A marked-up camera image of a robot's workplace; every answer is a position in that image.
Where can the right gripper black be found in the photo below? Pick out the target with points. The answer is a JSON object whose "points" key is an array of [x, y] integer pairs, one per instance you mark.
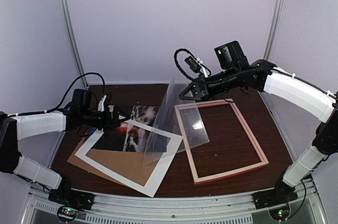
{"points": [[201, 82]]}

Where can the circuit board with leds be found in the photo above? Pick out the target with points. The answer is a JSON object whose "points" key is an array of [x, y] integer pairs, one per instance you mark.
{"points": [[279, 214], [66, 213]]}

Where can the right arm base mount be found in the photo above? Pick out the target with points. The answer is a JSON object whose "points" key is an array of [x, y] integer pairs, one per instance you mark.
{"points": [[280, 194]]}

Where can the pink wooden picture frame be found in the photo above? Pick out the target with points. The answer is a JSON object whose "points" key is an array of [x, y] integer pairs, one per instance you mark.
{"points": [[232, 149]]}

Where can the aluminium corner post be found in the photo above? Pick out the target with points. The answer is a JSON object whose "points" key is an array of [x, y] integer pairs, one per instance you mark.
{"points": [[273, 28], [71, 37]]}

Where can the white mat board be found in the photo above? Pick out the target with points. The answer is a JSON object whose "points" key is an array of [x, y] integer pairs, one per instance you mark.
{"points": [[155, 179]]}

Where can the left aluminium corner post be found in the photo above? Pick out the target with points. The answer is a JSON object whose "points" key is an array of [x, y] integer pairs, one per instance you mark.
{"points": [[71, 37]]}

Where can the right aluminium corner post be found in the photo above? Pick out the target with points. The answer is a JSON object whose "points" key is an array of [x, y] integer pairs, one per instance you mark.
{"points": [[273, 28]]}

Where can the brown backing board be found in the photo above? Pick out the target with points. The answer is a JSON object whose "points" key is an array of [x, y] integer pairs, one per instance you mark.
{"points": [[127, 164]]}

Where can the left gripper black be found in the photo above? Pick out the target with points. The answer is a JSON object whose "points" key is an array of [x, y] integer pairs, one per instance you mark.
{"points": [[109, 121]]}

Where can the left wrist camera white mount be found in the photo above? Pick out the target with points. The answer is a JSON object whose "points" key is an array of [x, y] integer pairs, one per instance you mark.
{"points": [[104, 106]]}

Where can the left circuit board with leds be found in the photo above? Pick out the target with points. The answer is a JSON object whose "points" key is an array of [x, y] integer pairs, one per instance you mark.
{"points": [[66, 213]]}

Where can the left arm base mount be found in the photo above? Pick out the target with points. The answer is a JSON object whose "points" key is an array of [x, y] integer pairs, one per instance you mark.
{"points": [[68, 196]]}

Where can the dalmatian dog photo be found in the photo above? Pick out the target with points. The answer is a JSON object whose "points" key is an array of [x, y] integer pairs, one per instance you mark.
{"points": [[130, 138]]}

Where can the right circuit board with leds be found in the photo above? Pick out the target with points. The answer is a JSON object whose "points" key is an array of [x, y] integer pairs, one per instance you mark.
{"points": [[279, 214]]}

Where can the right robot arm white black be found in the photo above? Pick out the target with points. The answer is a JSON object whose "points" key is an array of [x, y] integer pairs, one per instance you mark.
{"points": [[264, 76]]}

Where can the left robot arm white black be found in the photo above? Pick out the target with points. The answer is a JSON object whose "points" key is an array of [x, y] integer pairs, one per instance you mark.
{"points": [[75, 114]]}

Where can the clear acrylic sheet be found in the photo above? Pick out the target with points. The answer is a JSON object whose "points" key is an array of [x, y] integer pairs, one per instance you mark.
{"points": [[179, 117]]}

